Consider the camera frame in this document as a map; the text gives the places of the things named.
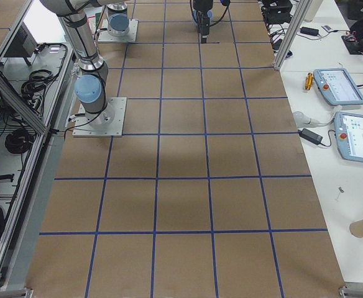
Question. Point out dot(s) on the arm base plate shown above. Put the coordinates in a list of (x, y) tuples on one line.
[(109, 123), (109, 35)]

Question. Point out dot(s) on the teach pendant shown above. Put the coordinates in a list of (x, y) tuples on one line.
[(349, 135), (337, 87)]

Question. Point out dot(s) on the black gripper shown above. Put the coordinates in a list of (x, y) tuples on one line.
[(202, 5)]

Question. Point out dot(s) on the far teach pendant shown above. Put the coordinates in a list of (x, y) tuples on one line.
[(337, 87)]

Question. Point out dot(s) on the white light bulb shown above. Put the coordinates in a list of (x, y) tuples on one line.
[(303, 121)]

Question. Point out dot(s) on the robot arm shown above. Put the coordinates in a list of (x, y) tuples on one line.
[(120, 21), (90, 88)]

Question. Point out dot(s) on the gold cylinder tool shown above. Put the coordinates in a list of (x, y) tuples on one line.
[(308, 81)]

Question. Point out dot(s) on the black power adapter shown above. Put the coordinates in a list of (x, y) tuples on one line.
[(310, 136)]

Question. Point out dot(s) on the near teach pendant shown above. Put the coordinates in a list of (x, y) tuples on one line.
[(349, 135)]

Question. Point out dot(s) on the aluminium frame post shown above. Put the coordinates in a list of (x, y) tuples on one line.
[(300, 12)]

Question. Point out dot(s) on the brown paper table cover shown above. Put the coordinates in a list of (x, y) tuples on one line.
[(207, 193)]

